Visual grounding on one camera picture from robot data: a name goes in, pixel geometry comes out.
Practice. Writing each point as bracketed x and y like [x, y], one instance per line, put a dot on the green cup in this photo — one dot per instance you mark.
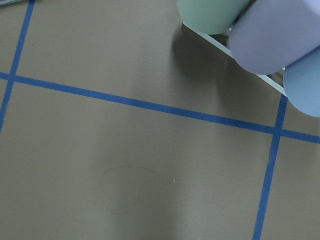
[210, 16]

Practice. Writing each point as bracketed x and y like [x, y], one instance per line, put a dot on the white wire cup rack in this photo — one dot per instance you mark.
[227, 51]

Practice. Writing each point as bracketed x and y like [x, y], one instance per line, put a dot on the purple cup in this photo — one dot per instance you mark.
[272, 34]

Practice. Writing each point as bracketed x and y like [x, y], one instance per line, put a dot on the blue cup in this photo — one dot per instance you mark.
[301, 83]

